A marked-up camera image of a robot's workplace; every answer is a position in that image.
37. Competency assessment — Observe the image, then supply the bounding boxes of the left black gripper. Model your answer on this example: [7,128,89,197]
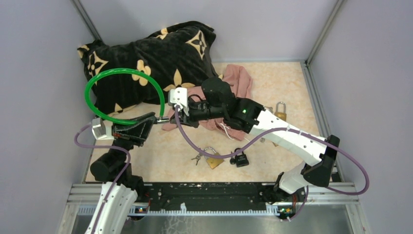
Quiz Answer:
[109,112,156,165]

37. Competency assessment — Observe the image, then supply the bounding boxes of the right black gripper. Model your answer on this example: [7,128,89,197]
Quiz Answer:
[170,100,225,129]

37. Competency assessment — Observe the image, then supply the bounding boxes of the brass padlock with shackle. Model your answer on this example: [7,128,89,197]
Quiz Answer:
[191,147,224,169]

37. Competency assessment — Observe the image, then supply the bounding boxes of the black Kaijing padlock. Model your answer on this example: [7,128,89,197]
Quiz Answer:
[229,151,249,168]

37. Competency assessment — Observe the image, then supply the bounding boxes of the green cable lock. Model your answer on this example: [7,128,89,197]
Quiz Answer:
[84,67,171,125]

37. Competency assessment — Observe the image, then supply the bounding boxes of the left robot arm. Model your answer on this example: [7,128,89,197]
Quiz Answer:
[75,112,158,234]

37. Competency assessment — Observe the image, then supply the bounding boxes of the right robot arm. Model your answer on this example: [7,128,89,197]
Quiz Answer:
[168,77,339,201]

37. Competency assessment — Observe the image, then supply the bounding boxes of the black floral pillow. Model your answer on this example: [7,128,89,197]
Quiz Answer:
[77,21,217,94]

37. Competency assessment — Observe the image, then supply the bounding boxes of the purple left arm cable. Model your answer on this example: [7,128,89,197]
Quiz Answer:
[73,122,132,234]

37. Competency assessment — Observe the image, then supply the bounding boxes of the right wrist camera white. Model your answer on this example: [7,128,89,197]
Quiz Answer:
[168,87,189,116]

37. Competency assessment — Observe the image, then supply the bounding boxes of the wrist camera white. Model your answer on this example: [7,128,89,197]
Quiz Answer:
[91,118,114,140]
[168,87,189,116]

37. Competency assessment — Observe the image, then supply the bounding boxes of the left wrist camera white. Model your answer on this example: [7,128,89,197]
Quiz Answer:
[91,118,114,140]

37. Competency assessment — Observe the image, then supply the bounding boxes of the pink drawstring shorts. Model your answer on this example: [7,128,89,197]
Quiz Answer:
[161,64,254,143]

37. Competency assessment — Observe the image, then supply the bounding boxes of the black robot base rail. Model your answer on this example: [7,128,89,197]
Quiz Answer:
[130,182,305,216]

